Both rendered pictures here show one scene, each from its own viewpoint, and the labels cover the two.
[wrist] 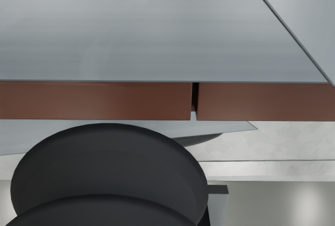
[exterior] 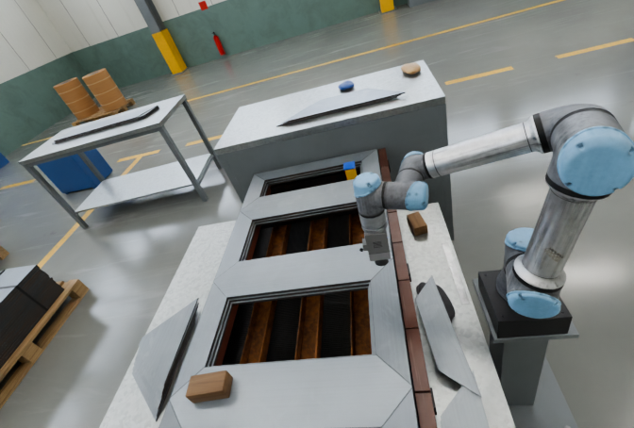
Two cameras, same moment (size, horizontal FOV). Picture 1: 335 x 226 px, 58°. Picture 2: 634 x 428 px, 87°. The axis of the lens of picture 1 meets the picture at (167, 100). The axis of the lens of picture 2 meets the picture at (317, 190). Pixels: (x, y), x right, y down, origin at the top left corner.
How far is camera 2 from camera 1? 1.09 m
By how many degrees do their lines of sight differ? 66
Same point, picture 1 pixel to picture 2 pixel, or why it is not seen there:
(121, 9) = (383, 289)
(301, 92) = (399, 262)
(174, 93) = (403, 284)
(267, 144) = (442, 272)
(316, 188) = not seen: hidden behind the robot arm
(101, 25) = (387, 292)
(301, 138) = (437, 263)
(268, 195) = (591, 283)
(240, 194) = (605, 304)
